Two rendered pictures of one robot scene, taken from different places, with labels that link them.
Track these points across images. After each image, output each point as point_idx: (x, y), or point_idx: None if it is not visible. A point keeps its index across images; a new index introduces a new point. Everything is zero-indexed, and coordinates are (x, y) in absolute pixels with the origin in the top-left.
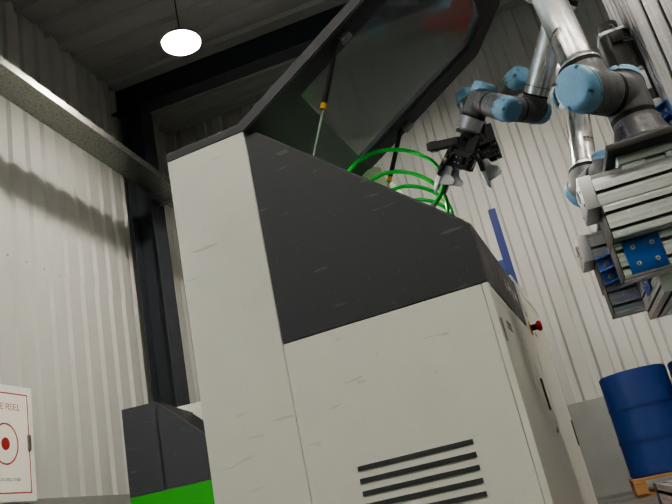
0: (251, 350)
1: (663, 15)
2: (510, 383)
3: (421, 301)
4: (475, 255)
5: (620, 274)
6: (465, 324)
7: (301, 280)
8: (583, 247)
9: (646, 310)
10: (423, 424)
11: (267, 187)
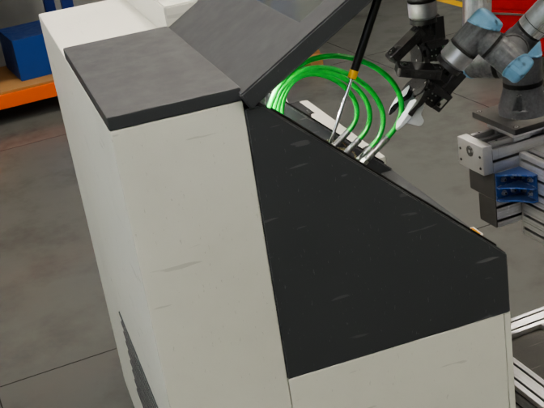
0: (248, 388)
1: None
2: (508, 401)
3: (444, 330)
4: (504, 286)
5: None
6: (482, 352)
7: (316, 309)
8: (486, 159)
9: (522, 224)
10: None
11: (277, 190)
